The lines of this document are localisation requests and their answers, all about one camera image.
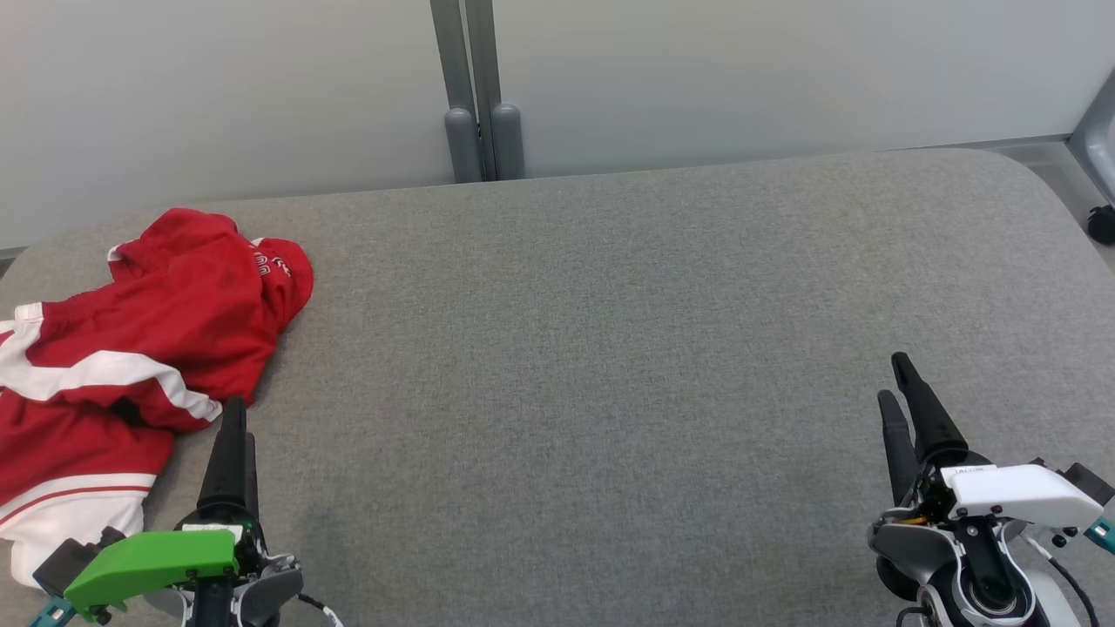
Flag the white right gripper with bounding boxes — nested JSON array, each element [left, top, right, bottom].
[[877, 352, 1107, 530]]

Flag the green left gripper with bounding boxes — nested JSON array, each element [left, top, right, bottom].
[[63, 396, 267, 621]]

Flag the red basketball shorts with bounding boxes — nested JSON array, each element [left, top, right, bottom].
[[0, 300, 224, 593]]

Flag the red basketball jersey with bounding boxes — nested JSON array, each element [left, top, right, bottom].
[[105, 207, 314, 410]]

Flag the grey fabric sofa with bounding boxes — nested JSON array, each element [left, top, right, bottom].
[[0, 148, 1115, 627]]

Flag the black labelled left arm cable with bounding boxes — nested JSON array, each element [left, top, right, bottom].
[[296, 592, 345, 627]]

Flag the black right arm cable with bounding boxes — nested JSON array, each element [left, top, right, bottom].
[[1045, 556, 1103, 627]]

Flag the left camera cable teal plug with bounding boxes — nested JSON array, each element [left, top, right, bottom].
[[26, 597, 79, 627]]

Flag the light grey metal frame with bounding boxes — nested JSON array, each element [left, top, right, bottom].
[[1070, 70, 1115, 206]]

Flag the grey partition post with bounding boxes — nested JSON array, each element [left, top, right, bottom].
[[429, 0, 484, 184], [464, 0, 527, 181]]

